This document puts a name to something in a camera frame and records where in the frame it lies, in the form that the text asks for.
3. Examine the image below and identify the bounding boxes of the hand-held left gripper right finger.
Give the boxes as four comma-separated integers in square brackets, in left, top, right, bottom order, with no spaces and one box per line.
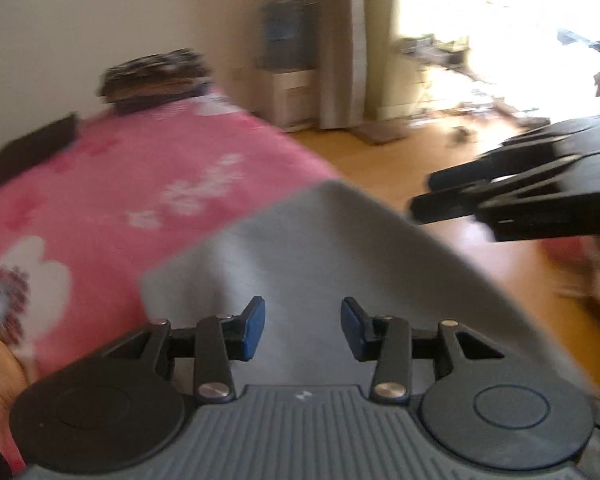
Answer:
[341,296,506,405]

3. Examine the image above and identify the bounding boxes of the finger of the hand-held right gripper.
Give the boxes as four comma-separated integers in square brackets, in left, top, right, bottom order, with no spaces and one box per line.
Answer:
[427,145,561,192]
[410,157,581,226]

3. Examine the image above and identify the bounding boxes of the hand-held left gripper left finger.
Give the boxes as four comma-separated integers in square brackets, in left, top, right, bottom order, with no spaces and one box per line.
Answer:
[102,296,267,405]

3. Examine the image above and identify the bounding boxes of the grey sweatpants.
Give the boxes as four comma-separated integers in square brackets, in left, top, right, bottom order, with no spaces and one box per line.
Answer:
[140,180,600,480]

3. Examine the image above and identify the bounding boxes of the stack of folded clothes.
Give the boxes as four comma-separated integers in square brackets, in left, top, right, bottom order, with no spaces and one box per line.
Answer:
[97,48,212,97]

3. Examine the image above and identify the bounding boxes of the pink plastic bag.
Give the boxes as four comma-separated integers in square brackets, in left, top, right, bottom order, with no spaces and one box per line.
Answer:
[544,237,597,274]

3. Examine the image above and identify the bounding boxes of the cluttered desk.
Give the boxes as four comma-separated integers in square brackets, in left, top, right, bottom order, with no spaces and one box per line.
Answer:
[392,34,552,127]

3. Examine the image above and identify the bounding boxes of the brown floor mat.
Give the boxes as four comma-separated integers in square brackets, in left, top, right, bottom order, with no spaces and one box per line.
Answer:
[351,120,412,147]

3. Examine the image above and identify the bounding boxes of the beige curtain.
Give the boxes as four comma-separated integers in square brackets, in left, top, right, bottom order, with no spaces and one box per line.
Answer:
[317,0,399,132]

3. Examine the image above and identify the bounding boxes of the pink floral blanket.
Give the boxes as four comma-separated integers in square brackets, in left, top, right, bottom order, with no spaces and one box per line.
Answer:
[0,91,342,476]

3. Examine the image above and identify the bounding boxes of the white bedside cabinet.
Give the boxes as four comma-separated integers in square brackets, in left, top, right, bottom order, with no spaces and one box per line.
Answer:
[254,67,319,132]

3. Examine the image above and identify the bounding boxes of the blue water bottle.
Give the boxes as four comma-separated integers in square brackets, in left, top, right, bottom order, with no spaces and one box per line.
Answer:
[259,0,319,72]

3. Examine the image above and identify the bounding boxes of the person's bare foot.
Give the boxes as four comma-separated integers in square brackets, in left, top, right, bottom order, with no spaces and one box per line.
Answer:
[0,317,37,432]

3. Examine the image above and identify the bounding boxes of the black folded garment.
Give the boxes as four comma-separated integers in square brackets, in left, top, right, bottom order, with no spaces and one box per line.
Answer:
[0,112,81,196]

